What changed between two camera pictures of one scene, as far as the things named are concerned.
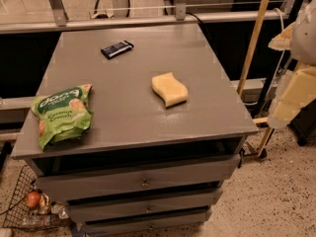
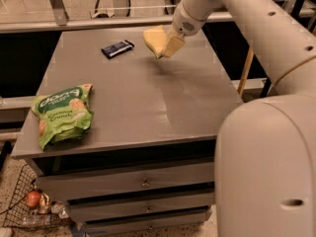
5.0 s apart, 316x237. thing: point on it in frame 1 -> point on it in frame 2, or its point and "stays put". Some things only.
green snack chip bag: (62, 116) stays put
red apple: (33, 199) stays put
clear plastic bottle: (36, 220) stays put
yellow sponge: (171, 90) -> (156, 39)
